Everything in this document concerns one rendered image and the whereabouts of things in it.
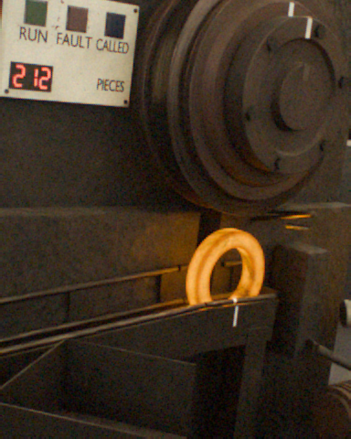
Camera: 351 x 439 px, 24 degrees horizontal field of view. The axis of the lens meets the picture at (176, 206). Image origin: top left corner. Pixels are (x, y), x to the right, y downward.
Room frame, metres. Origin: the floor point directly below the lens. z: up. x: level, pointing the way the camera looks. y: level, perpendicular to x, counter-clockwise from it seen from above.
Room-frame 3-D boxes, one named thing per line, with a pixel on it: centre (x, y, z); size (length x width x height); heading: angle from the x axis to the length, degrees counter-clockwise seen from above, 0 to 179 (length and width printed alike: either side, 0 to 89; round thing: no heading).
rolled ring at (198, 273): (1.56, -0.11, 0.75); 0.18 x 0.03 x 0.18; 133
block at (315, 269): (1.72, -0.28, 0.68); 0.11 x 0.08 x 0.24; 42
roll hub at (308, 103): (1.49, -0.18, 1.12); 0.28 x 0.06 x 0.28; 132
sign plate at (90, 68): (1.41, 0.21, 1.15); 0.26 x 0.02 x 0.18; 132
